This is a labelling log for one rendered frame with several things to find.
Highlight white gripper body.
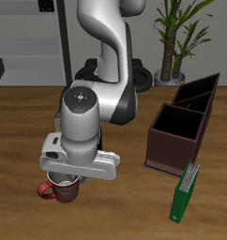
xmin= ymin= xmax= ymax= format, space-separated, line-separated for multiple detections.
xmin=38 ymin=149 xmax=122 ymax=182

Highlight red mug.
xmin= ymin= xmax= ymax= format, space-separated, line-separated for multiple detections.
xmin=37 ymin=171 xmax=81 ymax=204

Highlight dark brown desk caddy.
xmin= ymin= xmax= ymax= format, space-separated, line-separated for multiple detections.
xmin=143 ymin=72 xmax=221 ymax=179

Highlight green book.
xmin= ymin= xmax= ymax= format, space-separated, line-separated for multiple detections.
xmin=168 ymin=159 xmax=202 ymax=225

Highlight pot plant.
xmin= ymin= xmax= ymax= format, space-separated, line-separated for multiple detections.
xmin=152 ymin=0 xmax=217 ymax=88

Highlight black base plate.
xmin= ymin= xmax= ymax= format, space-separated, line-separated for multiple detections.
xmin=74 ymin=57 xmax=154 ymax=94

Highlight black upright post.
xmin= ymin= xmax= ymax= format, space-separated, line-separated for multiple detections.
xmin=56 ymin=0 xmax=73 ymax=87

